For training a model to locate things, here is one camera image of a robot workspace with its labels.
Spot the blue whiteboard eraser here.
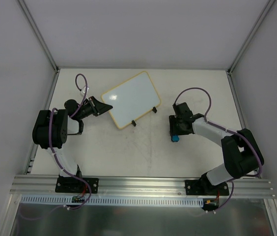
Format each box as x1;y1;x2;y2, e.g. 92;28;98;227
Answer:
171;135;180;142

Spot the yellow framed whiteboard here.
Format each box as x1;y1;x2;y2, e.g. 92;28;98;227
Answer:
101;71;161;129

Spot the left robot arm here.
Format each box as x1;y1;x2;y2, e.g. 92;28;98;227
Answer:
32;96;113;192

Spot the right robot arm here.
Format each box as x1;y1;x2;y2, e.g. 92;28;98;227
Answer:
169;102;264;195

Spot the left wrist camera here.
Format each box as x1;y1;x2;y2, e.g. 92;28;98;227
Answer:
81;86;89;94

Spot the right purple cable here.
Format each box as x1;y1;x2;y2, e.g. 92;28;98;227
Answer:
174;88;264;214

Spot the purple cable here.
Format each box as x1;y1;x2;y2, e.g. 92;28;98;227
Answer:
19;73;92;220
174;88;264;214

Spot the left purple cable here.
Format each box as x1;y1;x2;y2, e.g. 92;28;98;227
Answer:
19;73;92;220

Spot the whiteboard wire stand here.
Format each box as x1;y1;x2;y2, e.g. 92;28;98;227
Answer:
131;107;158;127

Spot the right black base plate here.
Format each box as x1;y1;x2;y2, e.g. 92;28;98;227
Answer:
184;175;229;196

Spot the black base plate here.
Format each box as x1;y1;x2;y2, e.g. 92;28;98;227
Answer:
55;176;99;194
184;175;229;196

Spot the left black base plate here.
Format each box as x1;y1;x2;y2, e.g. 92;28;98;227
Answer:
55;176;99;194

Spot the left aluminium frame post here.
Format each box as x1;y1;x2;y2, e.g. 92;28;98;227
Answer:
16;0;58;72

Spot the aluminium frame post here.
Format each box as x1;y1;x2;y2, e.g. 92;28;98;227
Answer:
16;0;58;72
227;0;276;75

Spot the aluminium front rail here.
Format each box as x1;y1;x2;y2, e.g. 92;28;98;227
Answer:
9;175;276;199

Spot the white slotted cable duct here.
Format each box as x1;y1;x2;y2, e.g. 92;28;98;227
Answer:
20;195;204;208

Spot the right aluminium frame post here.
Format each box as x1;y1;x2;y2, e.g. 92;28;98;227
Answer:
227;0;276;75

